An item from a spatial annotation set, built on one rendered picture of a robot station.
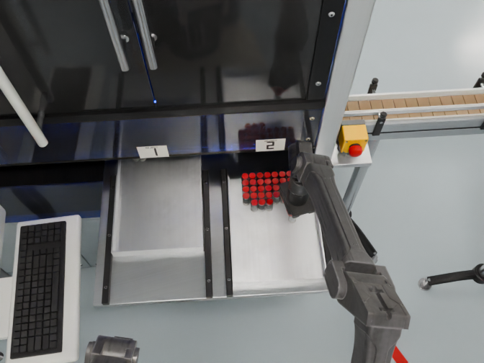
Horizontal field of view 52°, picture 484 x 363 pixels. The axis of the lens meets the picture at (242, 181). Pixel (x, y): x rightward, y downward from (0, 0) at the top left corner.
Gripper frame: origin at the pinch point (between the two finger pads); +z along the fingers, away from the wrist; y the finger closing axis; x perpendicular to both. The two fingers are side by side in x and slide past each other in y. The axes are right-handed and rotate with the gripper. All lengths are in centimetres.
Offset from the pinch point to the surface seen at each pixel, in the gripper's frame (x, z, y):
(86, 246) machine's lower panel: 67, 66, 41
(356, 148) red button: -23.9, -3.9, 11.9
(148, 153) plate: 34.0, -2.2, 29.8
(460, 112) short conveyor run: -65, 3, 18
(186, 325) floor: 37, 100, 6
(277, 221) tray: 2.7, 10.4, 3.2
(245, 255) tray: 15.0, 10.9, -3.8
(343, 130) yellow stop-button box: -22.2, -5.5, 17.9
